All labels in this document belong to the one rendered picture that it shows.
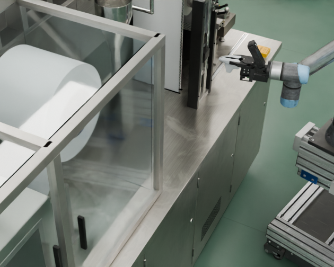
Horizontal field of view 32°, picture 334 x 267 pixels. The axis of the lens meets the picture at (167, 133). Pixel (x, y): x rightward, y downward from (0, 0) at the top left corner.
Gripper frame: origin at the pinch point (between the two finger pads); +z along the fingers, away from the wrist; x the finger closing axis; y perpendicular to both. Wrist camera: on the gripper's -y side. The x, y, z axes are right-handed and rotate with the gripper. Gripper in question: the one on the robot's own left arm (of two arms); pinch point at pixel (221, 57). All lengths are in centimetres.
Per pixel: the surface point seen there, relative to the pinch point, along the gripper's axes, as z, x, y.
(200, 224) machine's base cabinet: 1, -3, 88
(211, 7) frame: 8.4, 14.7, -15.0
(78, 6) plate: 59, -6, -16
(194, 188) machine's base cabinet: 4, -19, 55
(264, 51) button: -14, 64, 23
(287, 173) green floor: -38, 88, 113
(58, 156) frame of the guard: 25, -109, -18
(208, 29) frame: 9.1, 15.7, -4.5
